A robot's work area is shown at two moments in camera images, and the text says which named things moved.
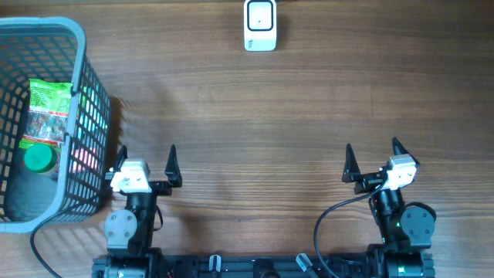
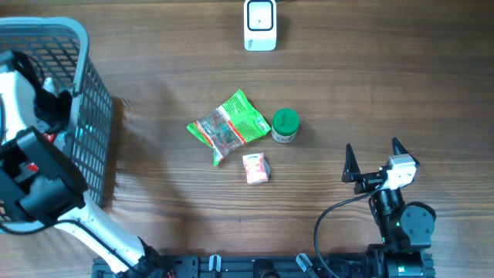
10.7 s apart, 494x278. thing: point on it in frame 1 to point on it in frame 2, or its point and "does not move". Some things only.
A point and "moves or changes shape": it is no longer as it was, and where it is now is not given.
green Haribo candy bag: [47, 114] moves or changes shape
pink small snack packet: [83, 158] to [257, 170]
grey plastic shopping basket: [78, 187] does not move
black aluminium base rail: [300, 266] does not move
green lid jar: [40, 158] moves or changes shape
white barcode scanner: [260, 25] does not move
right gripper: [352, 173] does not move
